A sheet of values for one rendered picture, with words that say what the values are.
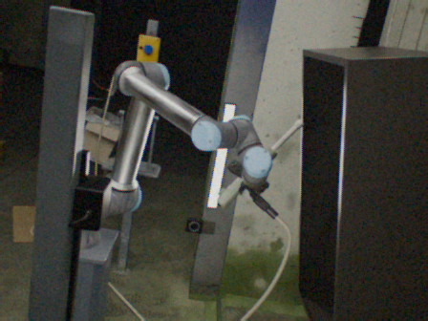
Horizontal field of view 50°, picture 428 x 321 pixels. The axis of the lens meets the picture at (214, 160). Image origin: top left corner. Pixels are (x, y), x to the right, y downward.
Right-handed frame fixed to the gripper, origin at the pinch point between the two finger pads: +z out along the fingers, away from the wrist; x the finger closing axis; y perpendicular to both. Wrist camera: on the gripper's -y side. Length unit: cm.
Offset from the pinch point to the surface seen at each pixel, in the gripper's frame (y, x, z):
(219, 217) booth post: -14, 1, 97
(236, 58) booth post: -60, 62, 43
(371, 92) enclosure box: 14, 39, -45
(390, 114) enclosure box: 23, 40, -41
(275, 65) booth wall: -43, 75, 45
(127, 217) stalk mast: -61, -37, 118
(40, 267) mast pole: 1, -58, -103
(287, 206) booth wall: 11, 33, 93
